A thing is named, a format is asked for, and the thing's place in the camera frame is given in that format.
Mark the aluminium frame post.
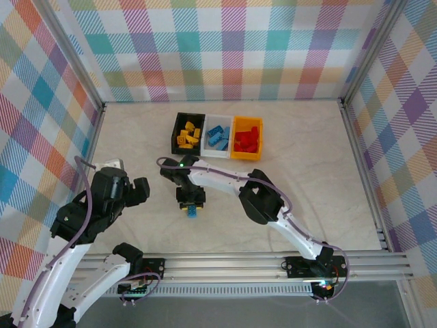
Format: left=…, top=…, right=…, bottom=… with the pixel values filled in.
left=341, top=0, right=409, bottom=103
left=40, top=0, right=105, bottom=110

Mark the aluminium frame bar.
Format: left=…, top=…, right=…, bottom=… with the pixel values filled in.
left=397, top=278, right=423, bottom=328

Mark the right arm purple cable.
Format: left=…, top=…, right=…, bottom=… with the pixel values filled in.
left=156, top=156, right=352, bottom=305

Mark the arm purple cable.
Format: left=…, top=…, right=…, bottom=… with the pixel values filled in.
left=156, top=156, right=352, bottom=305
left=18, top=156, right=162, bottom=324

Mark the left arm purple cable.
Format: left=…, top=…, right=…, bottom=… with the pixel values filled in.
left=18, top=156, right=162, bottom=324

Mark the white plastic bin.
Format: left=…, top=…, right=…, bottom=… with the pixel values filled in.
left=202, top=113, right=236, bottom=159

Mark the aluminium mounting rail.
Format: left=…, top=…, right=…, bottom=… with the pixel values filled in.
left=37, top=251, right=412, bottom=284

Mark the black plastic bin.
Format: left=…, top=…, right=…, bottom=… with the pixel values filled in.
left=169, top=111, right=207, bottom=156

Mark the aluminium side rail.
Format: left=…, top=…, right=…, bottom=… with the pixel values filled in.
left=73, top=102, right=107, bottom=206
left=339, top=98, right=391, bottom=252

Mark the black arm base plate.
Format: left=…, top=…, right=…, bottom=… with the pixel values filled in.
left=285, top=255, right=349, bottom=278
left=129, top=258, right=166, bottom=282

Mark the yellow plastic bin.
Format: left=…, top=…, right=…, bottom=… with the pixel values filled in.
left=230, top=115, right=265, bottom=161

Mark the grey slotted cable duct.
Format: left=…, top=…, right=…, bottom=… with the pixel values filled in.
left=98, top=285, right=315, bottom=297

